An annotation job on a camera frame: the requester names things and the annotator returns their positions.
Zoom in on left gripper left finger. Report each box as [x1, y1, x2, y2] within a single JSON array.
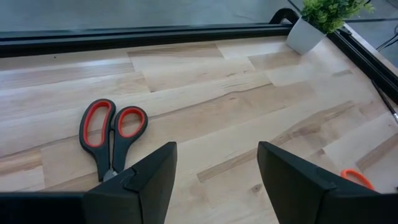
[[0, 141, 178, 224]]

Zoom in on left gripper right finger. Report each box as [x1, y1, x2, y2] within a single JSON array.
[[257, 141, 398, 224]]

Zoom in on black and red scissors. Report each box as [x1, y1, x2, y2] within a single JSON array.
[[78, 98, 149, 183]]

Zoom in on orange-handled scissors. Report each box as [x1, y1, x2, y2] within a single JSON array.
[[340, 169, 376, 191]]

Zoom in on thin paintbrush silver ferrule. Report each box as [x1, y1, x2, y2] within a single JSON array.
[[370, 79, 398, 124]]

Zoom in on green plant in white pot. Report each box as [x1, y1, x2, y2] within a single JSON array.
[[285, 0, 376, 56]]

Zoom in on grey floor cable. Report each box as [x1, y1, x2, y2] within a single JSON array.
[[375, 24, 398, 53]]

